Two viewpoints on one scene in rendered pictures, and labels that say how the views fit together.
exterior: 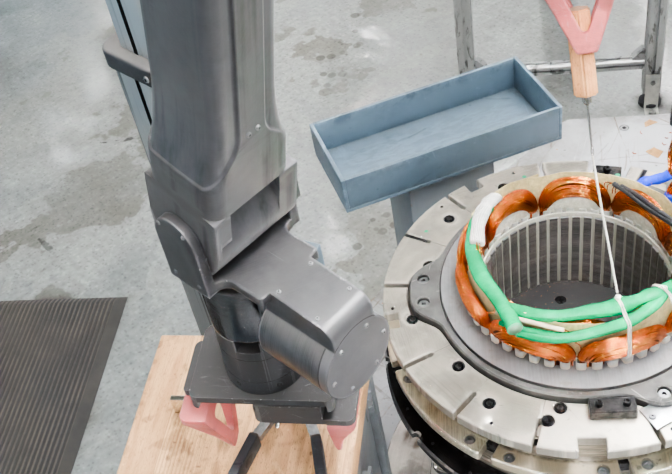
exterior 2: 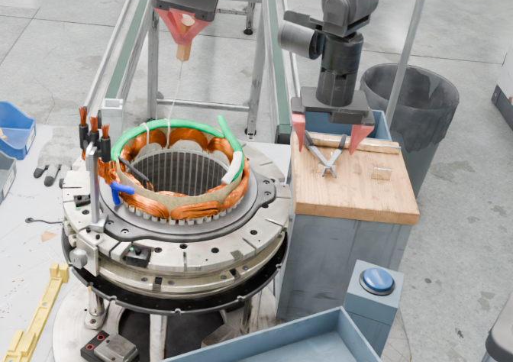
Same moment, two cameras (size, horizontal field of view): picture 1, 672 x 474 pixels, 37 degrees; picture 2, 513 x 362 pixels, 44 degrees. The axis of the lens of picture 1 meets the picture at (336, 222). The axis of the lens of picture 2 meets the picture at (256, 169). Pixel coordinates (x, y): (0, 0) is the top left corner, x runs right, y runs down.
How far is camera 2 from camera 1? 1.29 m
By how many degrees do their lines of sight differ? 100
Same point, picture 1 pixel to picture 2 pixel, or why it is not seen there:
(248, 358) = not seen: hidden behind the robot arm
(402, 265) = (281, 207)
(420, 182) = (279, 343)
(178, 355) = (403, 202)
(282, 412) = not seen: hidden behind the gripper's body
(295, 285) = (314, 11)
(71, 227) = not seen: outside the picture
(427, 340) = (262, 170)
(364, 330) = (285, 21)
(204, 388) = (357, 92)
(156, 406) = (401, 182)
